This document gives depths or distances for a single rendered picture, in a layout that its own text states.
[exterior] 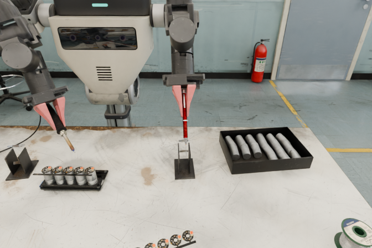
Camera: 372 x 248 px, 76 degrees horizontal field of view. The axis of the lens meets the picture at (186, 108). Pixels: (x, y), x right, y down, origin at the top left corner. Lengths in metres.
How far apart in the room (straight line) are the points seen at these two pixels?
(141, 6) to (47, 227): 0.78
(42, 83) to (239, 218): 0.58
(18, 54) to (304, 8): 3.08
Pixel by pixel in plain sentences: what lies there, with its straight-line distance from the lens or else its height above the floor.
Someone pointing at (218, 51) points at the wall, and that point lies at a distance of 3.23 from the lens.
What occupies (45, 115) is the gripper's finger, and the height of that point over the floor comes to 0.95.
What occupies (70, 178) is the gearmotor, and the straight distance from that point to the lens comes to 0.71.
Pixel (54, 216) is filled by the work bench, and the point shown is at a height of 0.75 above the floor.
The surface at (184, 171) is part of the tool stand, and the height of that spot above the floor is 0.75.
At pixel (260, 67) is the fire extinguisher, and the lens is 3.21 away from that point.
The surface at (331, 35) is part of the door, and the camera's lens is 3.58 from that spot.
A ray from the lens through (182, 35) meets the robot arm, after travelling 0.53.
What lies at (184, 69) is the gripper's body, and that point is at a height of 1.05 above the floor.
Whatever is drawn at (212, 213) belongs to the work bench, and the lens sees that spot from 0.63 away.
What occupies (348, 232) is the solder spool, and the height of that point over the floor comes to 0.80.
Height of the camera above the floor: 1.25
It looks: 29 degrees down
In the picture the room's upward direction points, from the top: straight up
